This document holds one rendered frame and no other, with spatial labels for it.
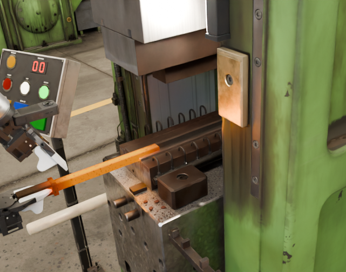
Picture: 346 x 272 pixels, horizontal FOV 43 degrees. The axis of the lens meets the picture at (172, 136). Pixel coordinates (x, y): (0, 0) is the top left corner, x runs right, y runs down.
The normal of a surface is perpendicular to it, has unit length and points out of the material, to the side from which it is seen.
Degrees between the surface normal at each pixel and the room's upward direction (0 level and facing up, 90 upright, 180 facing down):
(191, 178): 0
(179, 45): 90
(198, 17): 90
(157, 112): 90
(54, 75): 60
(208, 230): 90
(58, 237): 0
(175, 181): 0
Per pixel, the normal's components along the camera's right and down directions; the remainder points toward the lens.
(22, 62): -0.51, -0.06
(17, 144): 0.54, 0.36
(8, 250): -0.07, -0.88
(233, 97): -0.84, 0.31
